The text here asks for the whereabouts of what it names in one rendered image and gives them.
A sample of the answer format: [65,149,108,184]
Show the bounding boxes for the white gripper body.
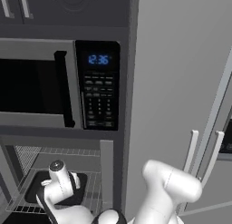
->
[40,171,82,190]

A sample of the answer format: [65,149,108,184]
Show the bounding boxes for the grey built-in oven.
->
[0,133,125,224]

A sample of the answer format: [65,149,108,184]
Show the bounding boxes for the black oven tray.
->
[24,170,89,206]

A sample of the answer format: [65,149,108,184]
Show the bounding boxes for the grey microwave oven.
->
[0,37,121,132]

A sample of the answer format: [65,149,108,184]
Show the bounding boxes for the grey tall appliance cabinet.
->
[0,0,140,224]

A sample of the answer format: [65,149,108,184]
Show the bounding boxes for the grey microwave door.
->
[0,38,83,130]

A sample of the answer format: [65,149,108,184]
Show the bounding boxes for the grey fridge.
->
[177,45,232,224]

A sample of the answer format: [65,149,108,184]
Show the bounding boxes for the grey cupboard door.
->
[0,0,24,25]
[21,0,131,28]

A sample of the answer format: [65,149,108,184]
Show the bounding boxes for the black microwave door handle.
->
[53,50,76,128]

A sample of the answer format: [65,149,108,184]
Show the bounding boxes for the pale grey fridge handle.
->
[182,129,200,175]
[199,130,226,190]

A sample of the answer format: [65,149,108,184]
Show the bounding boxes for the grey cupboard handle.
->
[18,0,34,20]
[0,0,15,19]

